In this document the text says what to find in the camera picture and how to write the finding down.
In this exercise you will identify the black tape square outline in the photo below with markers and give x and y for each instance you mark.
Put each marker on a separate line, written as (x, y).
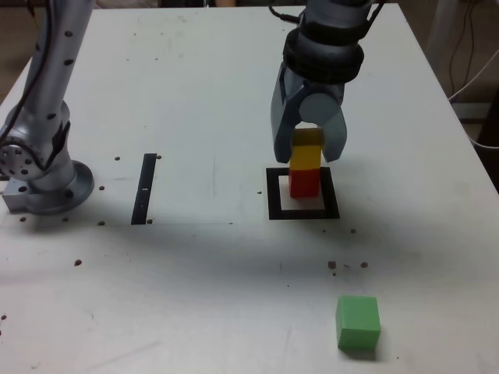
(331, 195)

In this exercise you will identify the black tape strip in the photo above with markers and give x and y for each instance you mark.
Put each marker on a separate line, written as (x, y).
(146, 171)

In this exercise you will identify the yellow cube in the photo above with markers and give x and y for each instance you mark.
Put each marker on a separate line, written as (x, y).
(306, 157)

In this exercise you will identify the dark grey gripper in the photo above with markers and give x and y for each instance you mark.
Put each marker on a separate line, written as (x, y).
(323, 87)

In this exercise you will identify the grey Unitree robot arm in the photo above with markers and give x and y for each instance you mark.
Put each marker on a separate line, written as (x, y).
(335, 13)

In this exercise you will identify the red cube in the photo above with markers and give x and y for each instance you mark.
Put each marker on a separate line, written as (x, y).
(304, 183)

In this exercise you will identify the green cube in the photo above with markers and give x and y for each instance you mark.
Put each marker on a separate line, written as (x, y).
(358, 323)

